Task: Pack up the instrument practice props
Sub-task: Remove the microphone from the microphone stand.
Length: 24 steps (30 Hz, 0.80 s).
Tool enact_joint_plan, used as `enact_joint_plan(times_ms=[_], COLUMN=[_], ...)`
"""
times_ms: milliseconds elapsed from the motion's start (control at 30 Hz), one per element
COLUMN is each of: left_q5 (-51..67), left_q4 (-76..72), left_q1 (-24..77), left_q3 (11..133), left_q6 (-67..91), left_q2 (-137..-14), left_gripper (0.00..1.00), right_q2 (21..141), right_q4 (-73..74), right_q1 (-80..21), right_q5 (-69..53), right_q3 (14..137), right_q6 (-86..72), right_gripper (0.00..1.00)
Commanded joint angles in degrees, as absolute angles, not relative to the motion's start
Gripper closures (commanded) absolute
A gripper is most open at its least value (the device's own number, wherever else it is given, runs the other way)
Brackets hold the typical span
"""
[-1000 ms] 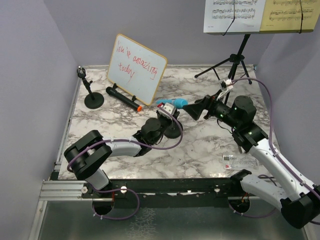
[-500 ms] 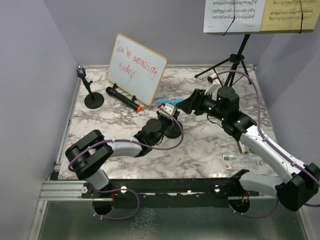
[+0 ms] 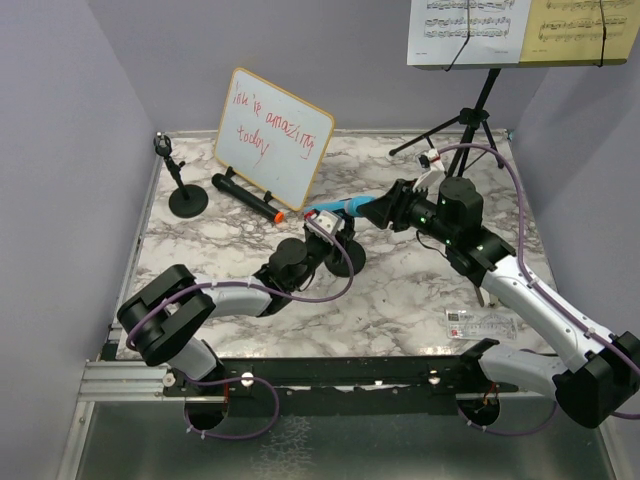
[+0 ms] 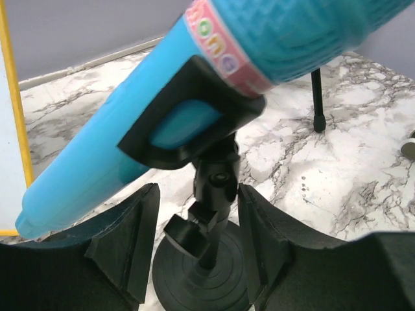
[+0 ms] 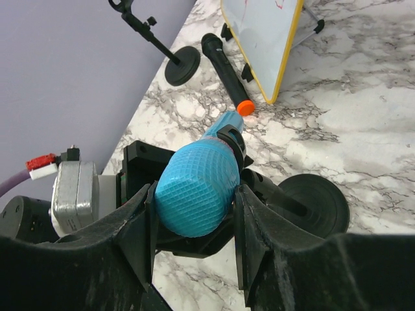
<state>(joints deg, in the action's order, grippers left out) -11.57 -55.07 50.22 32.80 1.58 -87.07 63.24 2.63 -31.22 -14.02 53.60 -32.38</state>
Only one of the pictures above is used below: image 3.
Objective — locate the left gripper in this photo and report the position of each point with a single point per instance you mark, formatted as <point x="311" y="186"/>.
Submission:
<point x="338" y="240"/>

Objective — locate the white sheet music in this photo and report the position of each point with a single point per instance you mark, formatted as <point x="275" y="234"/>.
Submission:
<point x="452" y="34"/>

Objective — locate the yellow sheet music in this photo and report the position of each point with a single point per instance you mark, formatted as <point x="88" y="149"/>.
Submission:
<point x="580" y="32"/>

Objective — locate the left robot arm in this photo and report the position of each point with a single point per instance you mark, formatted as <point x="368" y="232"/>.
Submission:
<point x="161" y="320"/>

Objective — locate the yellow-framed whiteboard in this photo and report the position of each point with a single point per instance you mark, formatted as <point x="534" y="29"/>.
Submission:
<point x="272" y="138"/>

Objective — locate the grey stapler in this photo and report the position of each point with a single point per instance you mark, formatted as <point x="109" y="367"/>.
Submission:
<point x="485" y="298"/>

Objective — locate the clear ruler set packet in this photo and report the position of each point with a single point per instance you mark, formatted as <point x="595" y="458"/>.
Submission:
<point x="478" y="324"/>

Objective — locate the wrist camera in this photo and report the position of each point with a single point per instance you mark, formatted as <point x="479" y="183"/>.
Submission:
<point x="323" y="224"/>
<point x="433" y="169"/>

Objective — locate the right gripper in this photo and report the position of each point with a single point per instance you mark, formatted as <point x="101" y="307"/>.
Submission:
<point x="392" y="206"/>

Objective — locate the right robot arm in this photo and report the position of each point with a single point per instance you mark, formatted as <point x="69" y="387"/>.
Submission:
<point x="596" y="371"/>

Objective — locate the black mounting rail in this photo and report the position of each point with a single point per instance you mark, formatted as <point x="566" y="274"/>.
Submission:
<point x="341" y="386"/>

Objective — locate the black microphone stand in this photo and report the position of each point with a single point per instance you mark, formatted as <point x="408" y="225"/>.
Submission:
<point x="187" y="200"/>
<point x="353" y="262"/>

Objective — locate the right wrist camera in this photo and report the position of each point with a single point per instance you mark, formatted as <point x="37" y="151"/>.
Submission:
<point x="433" y="169"/>

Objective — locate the black microphone orange tip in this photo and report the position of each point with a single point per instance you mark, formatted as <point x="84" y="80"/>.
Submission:
<point x="226" y="185"/>

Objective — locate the blue-headed microphone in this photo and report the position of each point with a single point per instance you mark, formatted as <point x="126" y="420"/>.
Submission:
<point x="349" y="206"/>

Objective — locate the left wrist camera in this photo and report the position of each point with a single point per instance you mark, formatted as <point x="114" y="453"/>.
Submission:
<point x="323" y="224"/>

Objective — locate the black tripod music stand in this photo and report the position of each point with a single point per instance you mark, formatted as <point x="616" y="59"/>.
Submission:
<point x="472" y="119"/>

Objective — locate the aluminium frame rail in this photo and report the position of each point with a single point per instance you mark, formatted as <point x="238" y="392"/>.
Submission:
<point x="121" y="381"/>

